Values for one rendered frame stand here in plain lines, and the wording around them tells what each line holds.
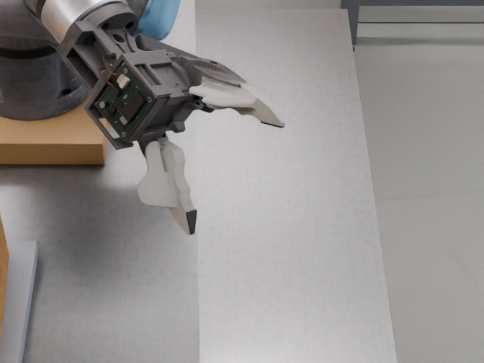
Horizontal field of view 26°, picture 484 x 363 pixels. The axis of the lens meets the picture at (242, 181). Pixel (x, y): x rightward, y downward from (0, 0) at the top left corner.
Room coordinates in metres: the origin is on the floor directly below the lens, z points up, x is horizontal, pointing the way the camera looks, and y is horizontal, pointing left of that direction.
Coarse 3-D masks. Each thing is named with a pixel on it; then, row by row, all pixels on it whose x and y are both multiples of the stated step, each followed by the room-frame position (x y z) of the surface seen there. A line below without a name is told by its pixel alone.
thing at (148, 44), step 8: (136, 40) 0.84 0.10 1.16; (144, 40) 0.84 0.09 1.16; (152, 40) 0.85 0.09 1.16; (144, 48) 0.83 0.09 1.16; (152, 48) 0.83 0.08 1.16; (160, 48) 0.84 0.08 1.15; (168, 48) 0.85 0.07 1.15; (176, 48) 0.86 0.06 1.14; (192, 56) 0.86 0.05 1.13; (208, 112) 0.86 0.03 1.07
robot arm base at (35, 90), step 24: (0, 48) 1.13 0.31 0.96; (48, 48) 1.14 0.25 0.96; (0, 72) 1.13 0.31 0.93; (24, 72) 1.12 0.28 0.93; (48, 72) 1.13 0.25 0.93; (72, 72) 1.15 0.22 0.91; (0, 96) 1.13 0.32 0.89; (24, 96) 1.11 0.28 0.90; (48, 96) 1.12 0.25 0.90; (72, 96) 1.14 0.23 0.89
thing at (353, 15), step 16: (352, 0) 2.57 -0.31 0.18; (368, 0) 2.58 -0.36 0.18; (384, 0) 2.58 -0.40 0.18; (400, 0) 2.58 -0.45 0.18; (416, 0) 2.58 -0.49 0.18; (432, 0) 2.58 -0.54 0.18; (448, 0) 2.58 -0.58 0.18; (464, 0) 2.58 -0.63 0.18; (480, 0) 2.58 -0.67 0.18; (352, 16) 2.57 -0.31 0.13; (352, 32) 2.57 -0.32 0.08
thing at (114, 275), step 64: (192, 0) 1.48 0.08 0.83; (192, 128) 1.14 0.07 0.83; (0, 192) 1.00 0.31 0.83; (64, 192) 1.00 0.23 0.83; (128, 192) 1.00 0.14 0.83; (192, 192) 1.00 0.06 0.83; (64, 256) 0.89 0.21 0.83; (128, 256) 0.89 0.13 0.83; (192, 256) 0.89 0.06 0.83; (64, 320) 0.79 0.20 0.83; (128, 320) 0.79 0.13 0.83; (192, 320) 0.79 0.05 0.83
